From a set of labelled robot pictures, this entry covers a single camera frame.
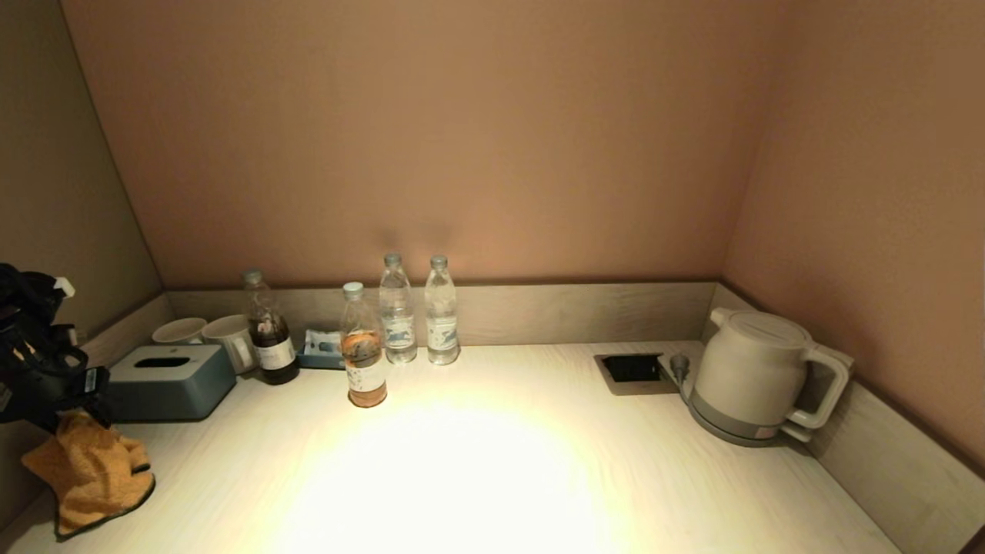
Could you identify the recessed power socket panel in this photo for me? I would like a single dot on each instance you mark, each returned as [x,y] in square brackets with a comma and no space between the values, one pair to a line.
[632,369]

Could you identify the dark drink bottle grey cap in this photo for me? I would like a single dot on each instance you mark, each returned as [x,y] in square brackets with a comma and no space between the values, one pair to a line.
[272,346]

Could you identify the clear water bottle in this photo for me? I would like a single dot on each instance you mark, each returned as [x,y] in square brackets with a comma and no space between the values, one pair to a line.
[399,323]
[442,327]

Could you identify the grey kettle plug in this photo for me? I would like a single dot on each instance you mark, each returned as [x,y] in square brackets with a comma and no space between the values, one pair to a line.
[679,365]

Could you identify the amber tea bottle white cap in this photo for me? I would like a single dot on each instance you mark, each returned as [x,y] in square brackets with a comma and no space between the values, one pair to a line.
[364,362]

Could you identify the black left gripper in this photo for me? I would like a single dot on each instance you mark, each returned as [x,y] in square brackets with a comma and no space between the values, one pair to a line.
[46,388]

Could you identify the white sachet packet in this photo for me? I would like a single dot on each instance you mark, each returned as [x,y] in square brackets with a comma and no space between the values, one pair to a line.
[322,342]

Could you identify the blue-grey tissue box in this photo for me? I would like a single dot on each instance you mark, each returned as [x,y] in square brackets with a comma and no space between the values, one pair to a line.
[169,385]

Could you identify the white ribbed mug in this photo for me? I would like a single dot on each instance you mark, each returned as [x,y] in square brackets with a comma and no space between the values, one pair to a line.
[231,338]
[179,331]

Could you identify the white electric kettle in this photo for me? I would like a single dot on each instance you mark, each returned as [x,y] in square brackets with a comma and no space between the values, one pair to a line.
[754,369]

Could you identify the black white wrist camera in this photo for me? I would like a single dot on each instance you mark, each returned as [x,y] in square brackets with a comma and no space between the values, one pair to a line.
[27,296]

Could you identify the grey kettle base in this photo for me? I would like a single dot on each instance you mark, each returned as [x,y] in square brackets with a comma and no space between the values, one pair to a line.
[727,431]

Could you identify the orange microfibre cloth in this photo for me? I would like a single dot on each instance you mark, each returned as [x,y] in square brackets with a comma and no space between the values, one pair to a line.
[92,477]

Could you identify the small blue tray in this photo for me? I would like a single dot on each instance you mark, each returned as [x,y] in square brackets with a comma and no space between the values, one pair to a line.
[319,362]

